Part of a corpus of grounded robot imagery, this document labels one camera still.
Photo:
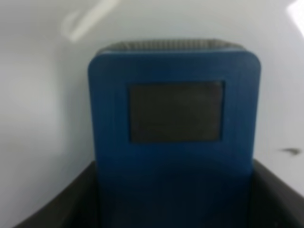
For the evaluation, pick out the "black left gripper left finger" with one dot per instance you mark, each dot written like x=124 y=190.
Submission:
x=77 y=206

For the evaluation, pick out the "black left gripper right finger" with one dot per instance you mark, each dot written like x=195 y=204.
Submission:
x=273 y=204

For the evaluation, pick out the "blue whiteboard eraser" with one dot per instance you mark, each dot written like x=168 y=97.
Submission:
x=174 y=127

